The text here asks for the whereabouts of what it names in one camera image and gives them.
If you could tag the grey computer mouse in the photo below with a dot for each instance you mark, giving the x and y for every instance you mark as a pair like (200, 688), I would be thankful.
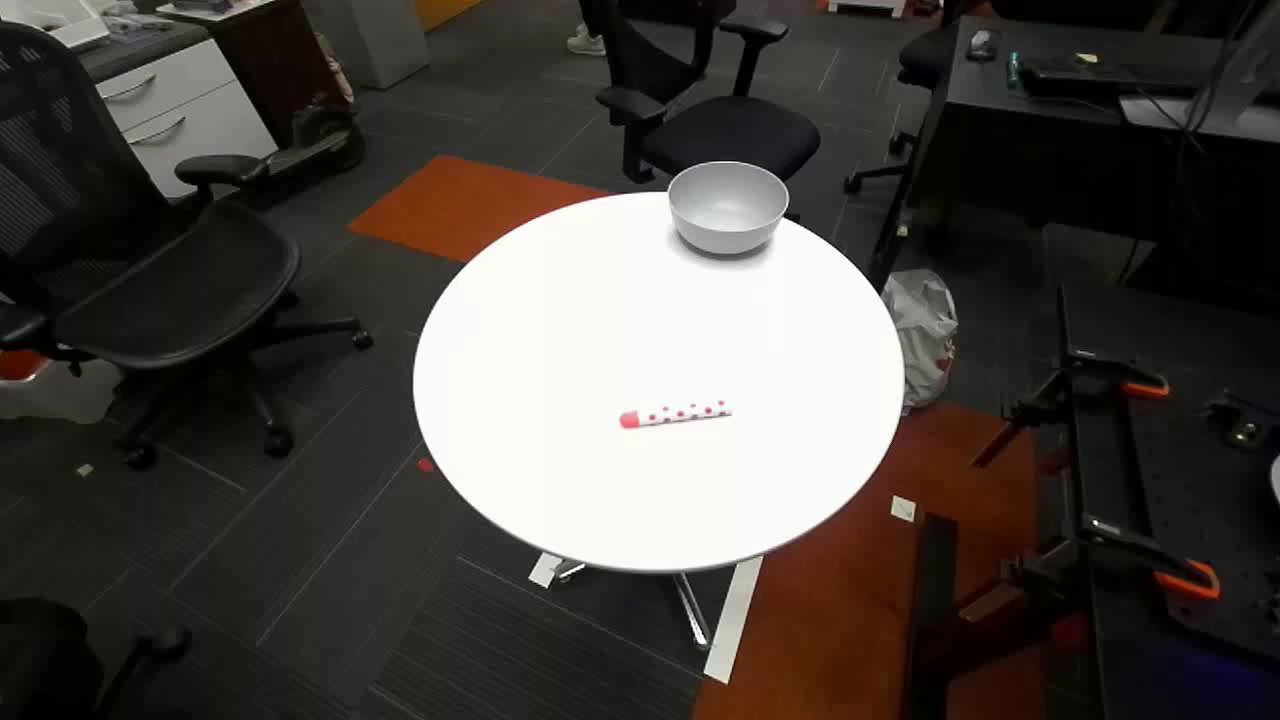
(981, 45)

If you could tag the white drawer cabinet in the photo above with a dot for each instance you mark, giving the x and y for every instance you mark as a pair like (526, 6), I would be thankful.
(187, 105)

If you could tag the pink and white marker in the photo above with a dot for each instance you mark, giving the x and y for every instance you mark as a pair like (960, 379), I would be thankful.
(673, 412)

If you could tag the black keyboard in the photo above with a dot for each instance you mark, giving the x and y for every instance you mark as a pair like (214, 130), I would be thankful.
(1120, 77)

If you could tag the black swivel chair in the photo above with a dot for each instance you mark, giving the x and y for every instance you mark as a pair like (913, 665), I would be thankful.
(922, 67)

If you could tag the black mesh office chair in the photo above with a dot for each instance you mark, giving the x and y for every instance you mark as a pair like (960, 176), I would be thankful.
(175, 284)

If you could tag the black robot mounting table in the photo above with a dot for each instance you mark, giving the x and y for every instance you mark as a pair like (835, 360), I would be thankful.
(1186, 535)

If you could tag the black office desk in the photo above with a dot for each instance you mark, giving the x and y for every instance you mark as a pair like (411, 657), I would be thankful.
(1067, 145)

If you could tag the white plastic bag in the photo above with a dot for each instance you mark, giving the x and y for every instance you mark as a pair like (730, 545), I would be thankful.
(922, 326)

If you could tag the grey round bowl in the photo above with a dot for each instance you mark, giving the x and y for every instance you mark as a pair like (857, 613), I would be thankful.
(726, 207)

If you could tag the dark brown cabinet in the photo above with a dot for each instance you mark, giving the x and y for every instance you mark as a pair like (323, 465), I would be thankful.
(287, 60)

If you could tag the small white paper tag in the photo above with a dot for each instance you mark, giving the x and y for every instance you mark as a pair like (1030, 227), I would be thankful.
(904, 509)

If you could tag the black chair with armrest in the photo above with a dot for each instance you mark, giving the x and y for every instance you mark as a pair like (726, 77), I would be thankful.
(46, 660)

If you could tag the small black electronic device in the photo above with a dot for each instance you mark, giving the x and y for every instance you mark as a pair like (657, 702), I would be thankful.
(1242, 424)

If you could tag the white shoe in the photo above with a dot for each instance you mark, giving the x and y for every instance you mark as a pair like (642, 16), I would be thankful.
(586, 41)

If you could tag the white table base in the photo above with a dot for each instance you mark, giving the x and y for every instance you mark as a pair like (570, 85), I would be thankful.
(734, 621)

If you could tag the black padded office chair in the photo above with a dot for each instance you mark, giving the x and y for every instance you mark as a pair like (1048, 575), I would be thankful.
(734, 130)

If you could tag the small red floor object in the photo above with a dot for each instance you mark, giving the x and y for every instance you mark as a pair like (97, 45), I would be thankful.
(426, 465)

